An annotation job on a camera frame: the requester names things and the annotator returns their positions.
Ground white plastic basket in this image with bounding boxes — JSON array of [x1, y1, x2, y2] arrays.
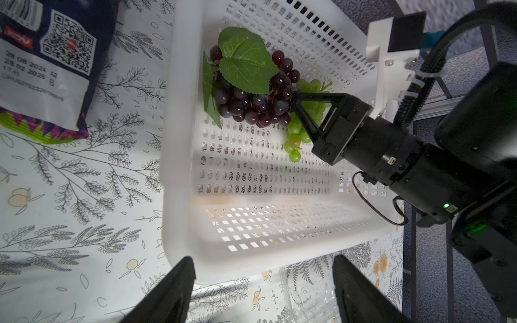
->
[[159, 1, 400, 284]]

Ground pale green grape bunch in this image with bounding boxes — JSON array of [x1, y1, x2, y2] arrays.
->
[[282, 78, 334, 164]]

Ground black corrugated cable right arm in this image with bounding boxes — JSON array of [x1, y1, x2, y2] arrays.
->
[[393, 1, 517, 130]]

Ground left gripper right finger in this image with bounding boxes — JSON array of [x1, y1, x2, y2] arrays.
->
[[333, 254, 410, 322]]

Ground floral tablecloth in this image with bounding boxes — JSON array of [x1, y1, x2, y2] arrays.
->
[[0, 0, 405, 323]]

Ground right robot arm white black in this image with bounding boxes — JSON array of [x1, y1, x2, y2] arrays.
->
[[291, 62, 516, 318]]

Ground right aluminium frame post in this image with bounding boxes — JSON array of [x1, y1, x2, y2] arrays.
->
[[413, 96, 464, 121]]

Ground blue snack bag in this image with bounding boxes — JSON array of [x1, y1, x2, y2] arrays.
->
[[1, 1, 119, 144]]

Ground dark purple grape bunch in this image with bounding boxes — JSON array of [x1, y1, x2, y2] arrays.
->
[[202, 27, 301, 129]]

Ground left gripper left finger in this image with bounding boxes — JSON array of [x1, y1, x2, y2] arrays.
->
[[121, 257, 196, 323]]

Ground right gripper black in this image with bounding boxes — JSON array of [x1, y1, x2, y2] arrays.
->
[[292, 92, 422, 186]]

